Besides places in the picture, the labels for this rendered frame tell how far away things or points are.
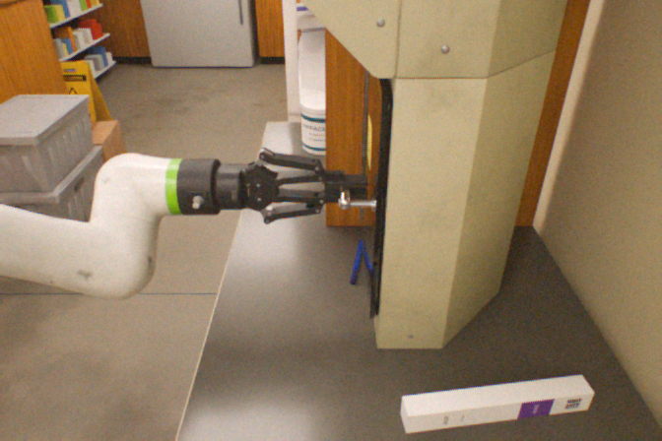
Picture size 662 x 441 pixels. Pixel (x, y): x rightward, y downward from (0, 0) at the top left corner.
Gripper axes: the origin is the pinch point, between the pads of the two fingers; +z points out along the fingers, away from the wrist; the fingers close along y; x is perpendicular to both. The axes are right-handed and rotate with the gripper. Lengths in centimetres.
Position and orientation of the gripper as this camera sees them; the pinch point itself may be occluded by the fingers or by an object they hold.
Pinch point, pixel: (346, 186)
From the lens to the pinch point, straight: 78.4
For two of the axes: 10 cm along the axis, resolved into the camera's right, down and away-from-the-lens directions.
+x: 0.0, -4.7, 8.8
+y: 0.0, -8.8, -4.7
